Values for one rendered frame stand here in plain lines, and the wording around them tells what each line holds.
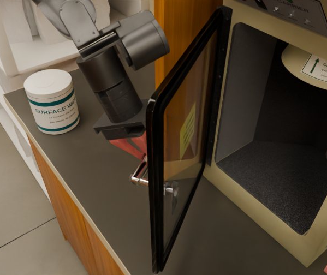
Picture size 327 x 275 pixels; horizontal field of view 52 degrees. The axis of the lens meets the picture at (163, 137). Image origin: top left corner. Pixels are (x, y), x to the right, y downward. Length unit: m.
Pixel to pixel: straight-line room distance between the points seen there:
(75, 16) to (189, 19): 0.27
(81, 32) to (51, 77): 0.57
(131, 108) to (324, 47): 0.28
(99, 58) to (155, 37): 0.08
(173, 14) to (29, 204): 1.70
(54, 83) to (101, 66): 0.53
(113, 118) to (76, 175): 0.43
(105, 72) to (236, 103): 0.35
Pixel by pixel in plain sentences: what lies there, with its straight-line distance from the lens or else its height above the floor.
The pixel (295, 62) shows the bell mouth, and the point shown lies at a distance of 0.60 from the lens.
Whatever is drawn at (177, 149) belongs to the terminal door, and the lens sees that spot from 0.53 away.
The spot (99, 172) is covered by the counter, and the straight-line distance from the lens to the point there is 0.92.
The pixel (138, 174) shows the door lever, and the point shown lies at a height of 1.21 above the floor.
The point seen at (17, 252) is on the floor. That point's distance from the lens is 1.99.
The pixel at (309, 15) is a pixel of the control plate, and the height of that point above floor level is 1.45.
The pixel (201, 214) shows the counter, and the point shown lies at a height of 0.94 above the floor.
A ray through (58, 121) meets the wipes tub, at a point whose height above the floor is 0.99.
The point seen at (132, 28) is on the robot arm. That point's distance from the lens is 0.49.
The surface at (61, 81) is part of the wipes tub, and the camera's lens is 1.00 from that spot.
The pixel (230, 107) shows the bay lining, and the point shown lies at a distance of 0.74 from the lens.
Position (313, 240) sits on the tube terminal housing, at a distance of 0.74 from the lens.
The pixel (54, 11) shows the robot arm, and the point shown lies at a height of 1.44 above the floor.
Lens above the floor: 1.61
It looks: 42 degrees down
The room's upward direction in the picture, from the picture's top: straight up
